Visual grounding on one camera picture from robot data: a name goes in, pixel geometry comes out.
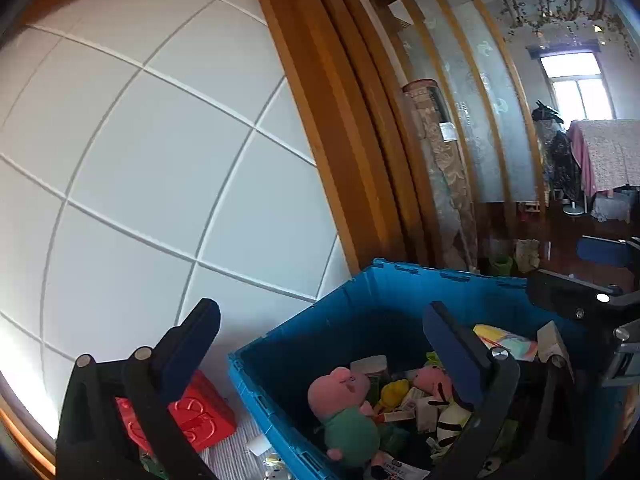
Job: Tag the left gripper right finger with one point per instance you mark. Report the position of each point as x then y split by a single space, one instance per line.
529 422

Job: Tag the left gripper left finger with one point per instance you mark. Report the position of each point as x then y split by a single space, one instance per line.
92 439

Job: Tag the pastel tissue pack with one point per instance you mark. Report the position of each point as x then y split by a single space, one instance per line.
521 348

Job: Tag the small pink pig plush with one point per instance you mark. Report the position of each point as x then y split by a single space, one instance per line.
434 381

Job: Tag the red bear hard case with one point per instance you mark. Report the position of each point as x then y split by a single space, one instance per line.
202 414

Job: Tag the striped table cloth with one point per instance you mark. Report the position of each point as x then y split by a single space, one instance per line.
229 458

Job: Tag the white paper roll far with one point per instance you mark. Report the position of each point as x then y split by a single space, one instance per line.
259 446

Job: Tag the pink pig plush green shirt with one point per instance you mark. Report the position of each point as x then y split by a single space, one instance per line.
339 401

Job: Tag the small white dog figurine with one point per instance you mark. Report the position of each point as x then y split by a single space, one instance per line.
275 468

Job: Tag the blue plastic storage crate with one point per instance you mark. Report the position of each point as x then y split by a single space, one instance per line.
380 311

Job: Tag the rolled patterned fabric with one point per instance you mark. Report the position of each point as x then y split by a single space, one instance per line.
452 195

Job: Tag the wooden slat partition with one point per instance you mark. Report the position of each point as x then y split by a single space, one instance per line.
458 45

